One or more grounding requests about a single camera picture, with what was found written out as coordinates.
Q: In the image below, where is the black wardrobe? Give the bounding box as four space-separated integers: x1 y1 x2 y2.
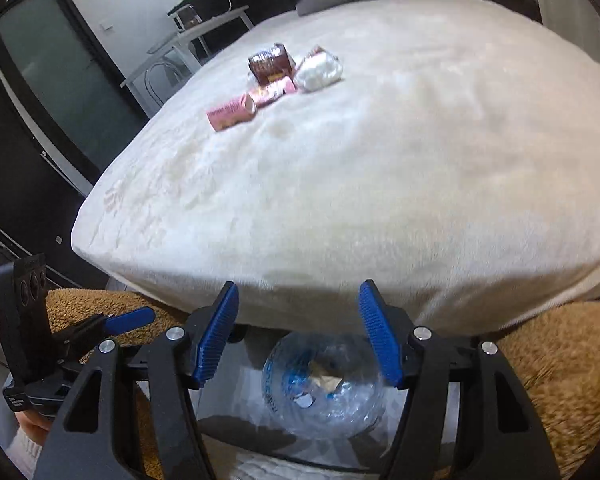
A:
0 50 107 343

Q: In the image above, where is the brown fluffy cloth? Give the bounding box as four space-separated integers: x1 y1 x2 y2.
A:
45 287 600 480

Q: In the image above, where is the white plastic bag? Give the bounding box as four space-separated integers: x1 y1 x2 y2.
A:
295 46 344 93

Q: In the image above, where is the brown snack packet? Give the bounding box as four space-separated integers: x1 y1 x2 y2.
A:
248 43 296 84

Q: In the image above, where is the pink snack packet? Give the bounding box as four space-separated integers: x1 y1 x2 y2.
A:
248 78 297 109

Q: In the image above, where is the white desk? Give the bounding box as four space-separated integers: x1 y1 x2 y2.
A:
120 5 255 107

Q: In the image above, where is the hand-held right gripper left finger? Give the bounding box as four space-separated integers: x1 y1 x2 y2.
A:
32 281 241 480

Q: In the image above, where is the small appliance on desk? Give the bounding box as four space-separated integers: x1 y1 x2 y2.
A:
177 4 201 29

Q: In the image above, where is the pink paw print packet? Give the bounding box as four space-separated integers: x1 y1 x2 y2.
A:
207 93 257 133

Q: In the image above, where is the person's left hand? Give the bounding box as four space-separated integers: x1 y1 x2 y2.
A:
17 407 53 433

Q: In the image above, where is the frosted glass door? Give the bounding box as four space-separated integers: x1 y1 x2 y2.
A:
0 0 152 197

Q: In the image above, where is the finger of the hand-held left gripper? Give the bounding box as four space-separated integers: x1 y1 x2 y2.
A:
55 306 157 361

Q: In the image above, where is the white metal chair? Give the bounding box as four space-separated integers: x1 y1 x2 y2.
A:
144 54 192 102

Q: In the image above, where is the bin with clear liner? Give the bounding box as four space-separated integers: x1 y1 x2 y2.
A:
195 329 412 467

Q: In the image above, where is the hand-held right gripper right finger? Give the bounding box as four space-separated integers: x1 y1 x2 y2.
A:
358 280 563 480

